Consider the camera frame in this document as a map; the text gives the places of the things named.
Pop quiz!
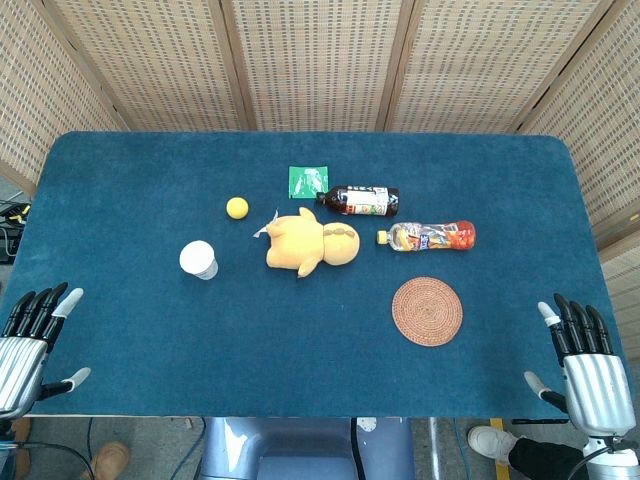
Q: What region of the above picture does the yellow plush toy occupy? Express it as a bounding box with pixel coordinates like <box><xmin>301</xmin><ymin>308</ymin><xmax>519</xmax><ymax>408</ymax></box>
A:
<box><xmin>252</xmin><ymin>206</ymin><xmax>361</xmax><ymax>279</ymax></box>

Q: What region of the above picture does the black floor cable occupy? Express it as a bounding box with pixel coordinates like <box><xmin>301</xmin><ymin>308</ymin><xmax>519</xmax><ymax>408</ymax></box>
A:
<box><xmin>19</xmin><ymin>439</ymin><xmax>97</xmax><ymax>474</ymax></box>

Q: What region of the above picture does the white sneaker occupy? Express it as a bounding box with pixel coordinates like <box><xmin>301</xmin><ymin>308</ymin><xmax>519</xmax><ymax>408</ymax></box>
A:
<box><xmin>467</xmin><ymin>425</ymin><xmax>519</xmax><ymax>464</ymax></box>

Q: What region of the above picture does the clear bottle with orange label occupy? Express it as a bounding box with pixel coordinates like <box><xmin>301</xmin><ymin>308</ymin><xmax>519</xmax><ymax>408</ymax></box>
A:
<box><xmin>376</xmin><ymin>219</ymin><xmax>476</xmax><ymax>252</ymax></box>

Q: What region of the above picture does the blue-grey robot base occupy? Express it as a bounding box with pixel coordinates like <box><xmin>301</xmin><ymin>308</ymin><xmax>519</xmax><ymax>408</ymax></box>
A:
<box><xmin>198</xmin><ymin>416</ymin><xmax>417</xmax><ymax>480</ymax></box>

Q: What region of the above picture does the black trouser leg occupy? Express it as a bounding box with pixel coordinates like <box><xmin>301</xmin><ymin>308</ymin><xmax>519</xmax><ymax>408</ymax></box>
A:
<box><xmin>507</xmin><ymin>437</ymin><xmax>587</xmax><ymax>480</ymax></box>

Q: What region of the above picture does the dark tea bottle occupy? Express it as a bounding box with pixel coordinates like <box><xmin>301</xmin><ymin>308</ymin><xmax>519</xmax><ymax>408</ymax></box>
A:
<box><xmin>314</xmin><ymin>184</ymin><xmax>400</xmax><ymax>220</ymax></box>

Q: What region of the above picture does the brown shoe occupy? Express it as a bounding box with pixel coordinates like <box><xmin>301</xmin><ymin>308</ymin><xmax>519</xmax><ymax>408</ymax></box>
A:
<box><xmin>91</xmin><ymin>441</ymin><xmax>131</xmax><ymax>480</ymax></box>

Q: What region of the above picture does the white paper cup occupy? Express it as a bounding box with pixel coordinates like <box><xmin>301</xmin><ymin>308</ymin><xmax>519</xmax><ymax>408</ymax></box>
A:
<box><xmin>179</xmin><ymin>240</ymin><xmax>220</xmax><ymax>281</ymax></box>

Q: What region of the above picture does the green foil packet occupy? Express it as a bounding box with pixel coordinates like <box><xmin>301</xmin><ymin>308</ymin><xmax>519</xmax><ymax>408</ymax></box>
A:
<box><xmin>288</xmin><ymin>165</ymin><xmax>331</xmax><ymax>200</ymax></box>

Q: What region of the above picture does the black device with yellow clip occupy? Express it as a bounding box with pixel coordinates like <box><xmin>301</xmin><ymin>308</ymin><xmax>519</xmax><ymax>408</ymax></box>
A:
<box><xmin>0</xmin><ymin>199</ymin><xmax>32</xmax><ymax>265</ymax></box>

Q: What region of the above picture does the round woven rattan coaster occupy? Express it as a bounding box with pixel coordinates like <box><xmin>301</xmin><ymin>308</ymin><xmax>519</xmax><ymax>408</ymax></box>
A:
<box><xmin>391</xmin><ymin>276</ymin><xmax>464</xmax><ymax>348</ymax></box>

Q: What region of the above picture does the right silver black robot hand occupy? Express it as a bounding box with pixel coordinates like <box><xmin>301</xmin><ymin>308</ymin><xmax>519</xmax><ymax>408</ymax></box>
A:
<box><xmin>523</xmin><ymin>293</ymin><xmax>637</xmax><ymax>437</ymax></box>

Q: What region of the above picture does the blue floor cable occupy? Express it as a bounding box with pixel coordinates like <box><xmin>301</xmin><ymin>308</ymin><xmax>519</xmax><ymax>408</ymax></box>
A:
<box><xmin>182</xmin><ymin>417</ymin><xmax>207</xmax><ymax>474</ymax></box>

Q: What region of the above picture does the woven bamboo screen panel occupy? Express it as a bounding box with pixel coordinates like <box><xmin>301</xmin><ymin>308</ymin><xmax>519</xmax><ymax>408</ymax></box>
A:
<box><xmin>378</xmin><ymin>0</ymin><xmax>617</xmax><ymax>135</ymax></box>
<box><xmin>519</xmin><ymin>0</ymin><xmax>640</xmax><ymax>249</ymax></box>
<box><xmin>0</xmin><ymin>0</ymin><xmax>127</xmax><ymax>197</ymax></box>
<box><xmin>43</xmin><ymin>0</ymin><xmax>257</xmax><ymax>134</ymax></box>
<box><xmin>219</xmin><ymin>0</ymin><xmax>417</xmax><ymax>133</ymax></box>

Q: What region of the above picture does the blue carpet table cover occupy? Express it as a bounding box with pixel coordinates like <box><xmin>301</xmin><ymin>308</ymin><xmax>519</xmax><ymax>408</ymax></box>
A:
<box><xmin>0</xmin><ymin>130</ymin><xmax>626</xmax><ymax>419</ymax></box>

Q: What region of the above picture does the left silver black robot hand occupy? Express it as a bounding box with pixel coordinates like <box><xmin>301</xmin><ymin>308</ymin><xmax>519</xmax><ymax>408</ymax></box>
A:
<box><xmin>0</xmin><ymin>282</ymin><xmax>92</xmax><ymax>420</ymax></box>

